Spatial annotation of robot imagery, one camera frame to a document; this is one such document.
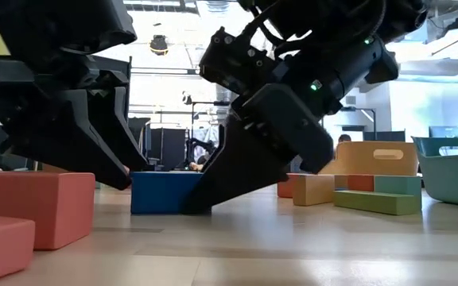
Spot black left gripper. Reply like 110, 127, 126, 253
0, 54, 149, 191

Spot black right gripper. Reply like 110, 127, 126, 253
182, 83, 336, 216

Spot orange long block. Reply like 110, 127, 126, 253
292, 174, 336, 207

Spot large blue block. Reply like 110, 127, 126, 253
130, 170, 213, 216

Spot salmon pink foam block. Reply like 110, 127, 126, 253
0, 171, 96, 251
0, 214, 37, 286

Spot green long block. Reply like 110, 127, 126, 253
332, 190, 420, 217

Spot black divider screen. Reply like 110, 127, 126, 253
149, 126, 188, 172

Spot fluorescent light strip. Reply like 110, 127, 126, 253
130, 67, 201, 77

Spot black ceiling-hung device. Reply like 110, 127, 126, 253
148, 34, 170, 56

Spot pink red small cube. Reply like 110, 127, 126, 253
347, 175, 376, 193

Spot yellow orange plastic bin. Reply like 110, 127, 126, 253
318, 141, 420, 178

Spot teal small cube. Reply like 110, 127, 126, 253
373, 175, 424, 211

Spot teal green plastic bin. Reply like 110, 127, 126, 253
410, 136, 458, 210

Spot computer monitor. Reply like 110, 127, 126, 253
429, 126, 458, 139

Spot black stand frame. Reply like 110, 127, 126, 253
190, 101, 231, 160
340, 106, 378, 140

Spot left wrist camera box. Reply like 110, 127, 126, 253
21, 0, 138, 56

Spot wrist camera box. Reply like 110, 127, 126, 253
21, 0, 138, 56
199, 26, 280, 99

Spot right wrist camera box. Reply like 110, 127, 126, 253
199, 26, 280, 99

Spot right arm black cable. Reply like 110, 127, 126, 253
247, 0, 296, 51

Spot silver ceiling air duct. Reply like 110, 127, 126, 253
204, 0, 234, 105

